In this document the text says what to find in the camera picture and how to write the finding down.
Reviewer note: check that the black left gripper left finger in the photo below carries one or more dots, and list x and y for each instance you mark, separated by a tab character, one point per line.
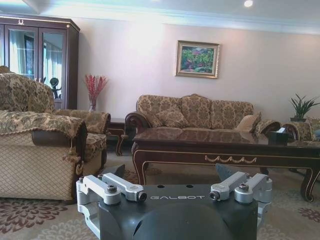
113	186

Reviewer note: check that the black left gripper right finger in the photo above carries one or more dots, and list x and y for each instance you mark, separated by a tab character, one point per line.
240	185

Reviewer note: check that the dark wooden coffee table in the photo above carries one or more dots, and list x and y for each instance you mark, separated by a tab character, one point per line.
220	147

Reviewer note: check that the dark wooden side table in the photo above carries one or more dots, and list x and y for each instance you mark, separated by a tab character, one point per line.
117	130

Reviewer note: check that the dark tissue box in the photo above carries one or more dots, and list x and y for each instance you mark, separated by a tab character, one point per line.
277	136

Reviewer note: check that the beige striped cushion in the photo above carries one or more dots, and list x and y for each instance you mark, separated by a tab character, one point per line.
247	122

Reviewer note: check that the patterned three-seat sofa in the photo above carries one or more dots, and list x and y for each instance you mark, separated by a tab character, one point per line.
197	113

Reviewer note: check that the floral patterned carpet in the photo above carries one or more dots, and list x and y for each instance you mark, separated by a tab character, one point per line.
37	220

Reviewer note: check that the patterned armchair with wooden arm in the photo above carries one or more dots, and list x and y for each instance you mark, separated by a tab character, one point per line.
303	131

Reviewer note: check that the patterned armchair with fringe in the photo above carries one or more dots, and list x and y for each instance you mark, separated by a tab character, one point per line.
42	140

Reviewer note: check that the patterned square cushion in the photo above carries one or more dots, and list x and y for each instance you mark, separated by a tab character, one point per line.
172	117

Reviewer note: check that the glass vase with red stems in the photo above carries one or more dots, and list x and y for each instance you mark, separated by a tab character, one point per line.
94	90

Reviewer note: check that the green potted plant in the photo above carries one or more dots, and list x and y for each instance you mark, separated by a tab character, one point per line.
301	106

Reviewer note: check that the dark figurine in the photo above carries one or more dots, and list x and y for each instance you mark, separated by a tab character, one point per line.
55	87

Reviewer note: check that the gold framed landscape painting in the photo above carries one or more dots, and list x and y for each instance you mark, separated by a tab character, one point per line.
197	59

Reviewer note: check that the dark wooden glass cabinet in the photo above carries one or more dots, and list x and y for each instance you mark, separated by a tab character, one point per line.
37	60

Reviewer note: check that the round ceiling light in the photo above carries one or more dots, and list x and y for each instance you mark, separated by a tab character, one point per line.
248	3

